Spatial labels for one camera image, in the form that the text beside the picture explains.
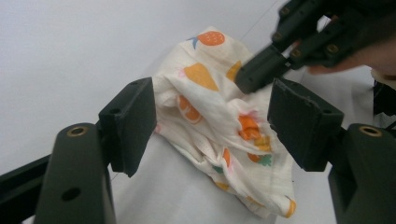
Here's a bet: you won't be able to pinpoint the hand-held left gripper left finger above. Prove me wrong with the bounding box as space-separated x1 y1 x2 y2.
98 77 158 178

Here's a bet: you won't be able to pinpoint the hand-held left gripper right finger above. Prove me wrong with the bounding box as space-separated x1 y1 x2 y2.
266 77 345 173

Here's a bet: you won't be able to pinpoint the white patterned baby pants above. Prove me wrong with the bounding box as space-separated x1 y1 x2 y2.
151 26 297 219

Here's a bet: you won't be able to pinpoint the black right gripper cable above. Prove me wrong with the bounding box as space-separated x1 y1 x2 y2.
373 79 396 132

